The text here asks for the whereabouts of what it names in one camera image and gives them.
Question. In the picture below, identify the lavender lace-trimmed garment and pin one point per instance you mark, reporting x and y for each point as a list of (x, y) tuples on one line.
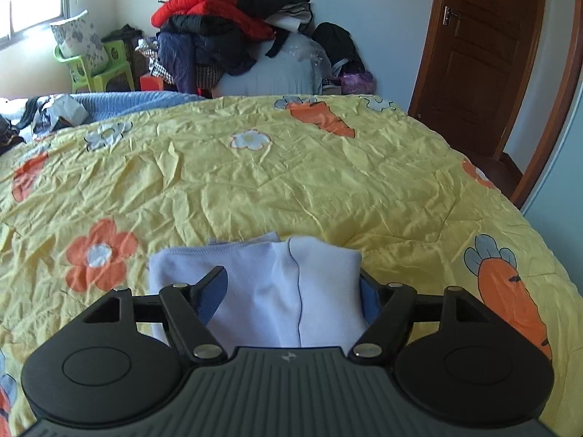
[(273, 291)]

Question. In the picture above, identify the light blue bundle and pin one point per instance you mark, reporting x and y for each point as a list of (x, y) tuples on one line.
[(268, 73)]

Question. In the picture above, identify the yellow carrot print quilt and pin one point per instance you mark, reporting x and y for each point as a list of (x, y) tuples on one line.
[(273, 182)]

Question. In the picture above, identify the red jacket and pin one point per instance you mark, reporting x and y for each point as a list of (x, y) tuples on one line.
[(200, 4)]

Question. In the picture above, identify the purple bag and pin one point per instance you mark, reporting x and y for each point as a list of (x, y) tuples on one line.
[(357, 83)]

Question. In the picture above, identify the red box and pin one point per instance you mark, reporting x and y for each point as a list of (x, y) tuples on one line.
[(152, 83)]

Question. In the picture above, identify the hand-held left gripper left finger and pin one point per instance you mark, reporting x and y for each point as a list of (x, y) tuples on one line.
[(212, 296)]

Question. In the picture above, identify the wooden door frame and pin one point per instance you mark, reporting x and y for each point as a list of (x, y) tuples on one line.
[(551, 114)]

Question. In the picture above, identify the green plastic chair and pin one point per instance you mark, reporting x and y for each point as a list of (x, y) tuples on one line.
[(118, 61)]

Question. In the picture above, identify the pile of dark clothes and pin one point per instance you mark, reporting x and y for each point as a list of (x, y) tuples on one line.
[(205, 50)]

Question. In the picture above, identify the white plastic bag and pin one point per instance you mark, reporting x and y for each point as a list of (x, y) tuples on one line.
[(66, 109)]

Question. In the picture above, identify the black garment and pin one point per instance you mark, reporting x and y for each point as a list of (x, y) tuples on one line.
[(337, 41)]

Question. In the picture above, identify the floral pillow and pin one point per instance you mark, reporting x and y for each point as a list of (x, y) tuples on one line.
[(79, 38)]

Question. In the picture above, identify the window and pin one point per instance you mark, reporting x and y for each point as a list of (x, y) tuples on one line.
[(27, 13)]

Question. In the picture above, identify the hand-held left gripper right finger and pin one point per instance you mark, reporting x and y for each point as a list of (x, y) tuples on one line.
[(371, 300)]

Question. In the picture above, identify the brown wooden door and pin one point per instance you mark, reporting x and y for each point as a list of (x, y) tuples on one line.
[(478, 54)]

